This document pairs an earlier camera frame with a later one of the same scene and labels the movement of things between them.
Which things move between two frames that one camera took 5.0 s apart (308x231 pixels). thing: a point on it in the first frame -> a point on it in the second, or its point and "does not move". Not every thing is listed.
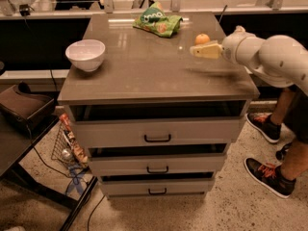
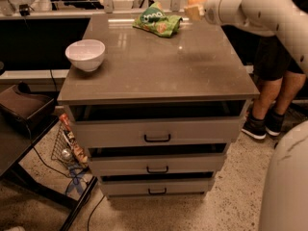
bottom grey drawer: x=156 y=187 does not move
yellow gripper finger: x=210 y=51 -> x=192 y=13
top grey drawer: x=160 y=132 does not move
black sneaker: x=270 y=177 -> x=256 y=128
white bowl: x=87 y=55 does not move
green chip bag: x=154 y=19 does not move
